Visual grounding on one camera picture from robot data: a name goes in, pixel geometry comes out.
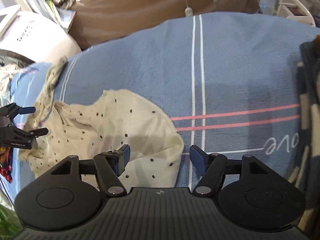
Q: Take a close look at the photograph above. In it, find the cream dotted small garment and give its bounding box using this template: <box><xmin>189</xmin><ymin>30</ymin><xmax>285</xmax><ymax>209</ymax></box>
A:
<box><xmin>18</xmin><ymin>57</ymin><xmax>184</xmax><ymax>190</ymax></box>

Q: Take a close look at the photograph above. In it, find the floral satin pillow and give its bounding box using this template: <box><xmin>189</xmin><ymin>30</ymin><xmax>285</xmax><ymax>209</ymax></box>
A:
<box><xmin>0</xmin><ymin>64</ymin><xmax>22</xmax><ymax>107</ymax></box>

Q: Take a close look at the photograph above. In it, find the white David B machine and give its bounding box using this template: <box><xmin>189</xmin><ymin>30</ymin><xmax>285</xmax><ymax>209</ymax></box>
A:
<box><xmin>1</xmin><ymin>11</ymin><xmax>81</xmax><ymax>63</ymax></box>

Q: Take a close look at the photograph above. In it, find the mustard and navy garment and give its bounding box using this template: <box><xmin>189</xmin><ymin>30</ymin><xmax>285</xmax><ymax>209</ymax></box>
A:
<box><xmin>289</xmin><ymin>36</ymin><xmax>319</xmax><ymax>239</ymax></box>

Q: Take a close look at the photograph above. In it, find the brown massage bed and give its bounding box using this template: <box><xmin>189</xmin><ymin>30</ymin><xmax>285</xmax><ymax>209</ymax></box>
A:
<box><xmin>69</xmin><ymin>0</ymin><xmax>260</xmax><ymax>49</ymax></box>

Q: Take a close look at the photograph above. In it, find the white metal trolley rack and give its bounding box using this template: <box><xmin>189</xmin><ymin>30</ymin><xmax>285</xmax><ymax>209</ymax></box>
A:
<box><xmin>273</xmin><ymin>0</ymin><xmax>316</xmax><ymax>27</ymax></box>

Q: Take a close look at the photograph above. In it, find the white inline cord switch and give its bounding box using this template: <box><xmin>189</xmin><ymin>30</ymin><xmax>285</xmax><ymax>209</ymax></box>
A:
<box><xmin>184</xmin><ymin>7</ymin><xmax>193</xmax><ymax>17</ymax></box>

